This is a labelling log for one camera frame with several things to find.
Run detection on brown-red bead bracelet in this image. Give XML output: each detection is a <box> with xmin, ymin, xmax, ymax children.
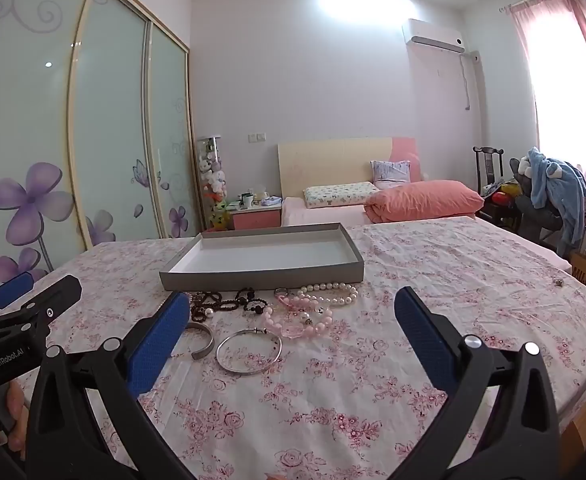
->
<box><xmin>189</xmin><ymin>291</ymin><xmax>224</xmax><ymax>323</ymax></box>

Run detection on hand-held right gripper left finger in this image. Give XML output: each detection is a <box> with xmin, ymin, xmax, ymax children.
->
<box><xmin>25</xmin><ymin>290</ymin><xmax>197</xmax><ymax>480</ymax></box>

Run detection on beige and pink headboard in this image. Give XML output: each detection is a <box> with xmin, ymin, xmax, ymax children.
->
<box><xmin>277</xmin><ymin>137</ymin><xmax>420</xmax><ymax>199</ymax></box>

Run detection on pink bed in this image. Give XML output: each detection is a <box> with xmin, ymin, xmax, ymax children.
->
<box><xmin>280</xmin><ymin>195</ymin><xmax>477</xmax><ymax>229</ymax></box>

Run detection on grey cardboard tray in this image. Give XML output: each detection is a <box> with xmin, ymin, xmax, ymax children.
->
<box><xmin>159</xmin><ymin>223</ymin><xmax>366</xmax><ymax>292</ymax></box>

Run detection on plush toy display tower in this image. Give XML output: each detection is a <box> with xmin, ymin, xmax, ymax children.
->
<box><xmin>196</xmin><ymin>134</ymin><xmax>232</xmax><ymax>234</ymax></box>

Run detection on light pink pearl bracelet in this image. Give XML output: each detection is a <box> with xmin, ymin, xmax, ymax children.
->
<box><xmin>295</xmin><ymin>282</ymin><xmax>360</xmax><ymax>298</ymax></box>

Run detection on white air conditioner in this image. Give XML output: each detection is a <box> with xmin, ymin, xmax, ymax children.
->
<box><xmin>401</xmin><ymin>18</ymin><xmax>467</xmax><ymax>56</ymax></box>

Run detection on pink bead bracelet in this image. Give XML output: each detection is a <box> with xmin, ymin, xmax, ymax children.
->
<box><xmin>262</xmin><ymin>287</ymin><xmax>335</xmax><ymax>343</ymax></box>

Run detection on small lilac floral pillow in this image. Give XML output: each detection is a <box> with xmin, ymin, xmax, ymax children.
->
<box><xmin>370</xmin><ymin>160</ymin><xmax>412</xmax><ymax>187</ymax></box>

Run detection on dark wooden chair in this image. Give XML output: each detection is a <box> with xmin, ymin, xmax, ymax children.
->
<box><xmin>472</xmin><ymin>145</ymin><xmax>524</xmax><ymax>232</ymax></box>

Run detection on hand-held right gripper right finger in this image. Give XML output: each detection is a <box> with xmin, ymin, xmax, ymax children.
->
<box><xmin>388</xmin><ymin>286</ymin><xmax>562</xmax><ymax>480</ymax></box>

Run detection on silver hoop bangle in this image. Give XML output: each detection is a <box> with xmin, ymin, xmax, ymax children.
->
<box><xmin>216</xmin><ymin>327</ymin><xmax>283</xmax><ymax>374</ymax></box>

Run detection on cardboard box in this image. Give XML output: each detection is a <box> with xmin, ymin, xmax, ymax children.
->
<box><xmin>570</xmin><ymin>252</ymin><xmax>586</xmax><ymax>295</ymax></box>

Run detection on grey office chair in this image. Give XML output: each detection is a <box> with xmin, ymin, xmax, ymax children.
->
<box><xmin>508</xmin><ymin>157</ymin><xmax>574</xmax><ymax>257</ymax></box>

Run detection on flower-print sliding wardrobe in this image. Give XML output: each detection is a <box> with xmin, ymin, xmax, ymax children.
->
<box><xmin>0</xmin><ymin>0</ymin><xmax>195</xmax><ymax>292</ymax></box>

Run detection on cream patterned pillow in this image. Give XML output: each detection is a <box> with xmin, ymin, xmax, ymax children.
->
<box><xmin>302</xmin><ymin>182</ymin><xmax>380</xmax><ymax>210</ymax></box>

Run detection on blue fleece garment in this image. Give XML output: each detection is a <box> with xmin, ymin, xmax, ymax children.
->
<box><xmin>525</xmin><ymin>147</ymin><xmax>586</xmax><ymax>262</ymax></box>

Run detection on person's left hand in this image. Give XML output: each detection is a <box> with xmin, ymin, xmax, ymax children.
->
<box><xmin>0</xmin><ymin>380</ymin><xmax>30</xmax><ymax>462</ymax></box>

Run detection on pink floral tablecloth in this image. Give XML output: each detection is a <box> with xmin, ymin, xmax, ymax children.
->
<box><xmin>0</xmin><ymin>217</ymin><xmax>586</xmax><ymax>480</ymax></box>

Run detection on black bead bracelet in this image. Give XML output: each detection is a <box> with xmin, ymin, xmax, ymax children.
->
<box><xmin>222</xmin><ymin>287</ymin><xmax>270</xmax><ymax>315</ymax></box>

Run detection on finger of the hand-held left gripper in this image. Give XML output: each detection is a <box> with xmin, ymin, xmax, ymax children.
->
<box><xmin>0</xmin><ymin>275</ymin><xmax>83</xmax><ymax>334</ymax></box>
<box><xmin>0</xmin><ymin>271</ymin><xmax>36</xmax><ymax>322</ymax></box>

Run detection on folded orange quilt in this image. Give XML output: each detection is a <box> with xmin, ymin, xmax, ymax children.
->
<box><xmin>363</xmin><ymin>179</ymin><xmax>485</xmax><ymax>224</ymax></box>

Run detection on silver cuff bangle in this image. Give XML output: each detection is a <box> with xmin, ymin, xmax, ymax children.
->
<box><xmin>183</xmin><ymin>322</ymin><xmax>214</xmax><ymax>360</ymax></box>

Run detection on pink and cream nightstand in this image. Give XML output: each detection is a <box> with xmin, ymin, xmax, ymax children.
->
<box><xmin>230</xmin><ymin>202</ymin><xmax>283</xmax><ymax>231</ymax></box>

